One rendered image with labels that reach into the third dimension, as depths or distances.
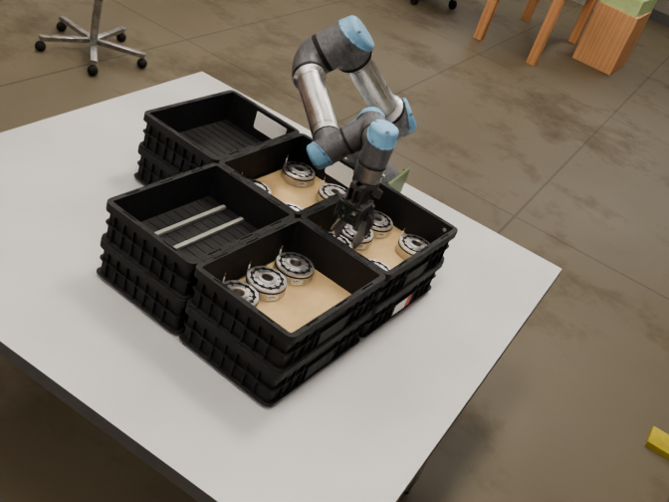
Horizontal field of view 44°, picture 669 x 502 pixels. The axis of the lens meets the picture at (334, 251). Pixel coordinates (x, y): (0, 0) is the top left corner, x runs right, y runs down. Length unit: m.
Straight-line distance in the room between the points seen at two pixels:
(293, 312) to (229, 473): 0.44
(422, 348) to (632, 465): 1.43
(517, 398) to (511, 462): 0.37
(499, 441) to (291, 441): 1.47
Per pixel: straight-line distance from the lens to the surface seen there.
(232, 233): 2.21
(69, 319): 2.04
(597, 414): 3.62
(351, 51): 2.41
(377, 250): 2.34
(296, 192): 2.47
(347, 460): 1.89
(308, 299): 2.06
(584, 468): 3.34
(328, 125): 2.18
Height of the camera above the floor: 2.05
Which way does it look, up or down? 33 degrees down
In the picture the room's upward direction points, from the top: 20 degrees clockwise
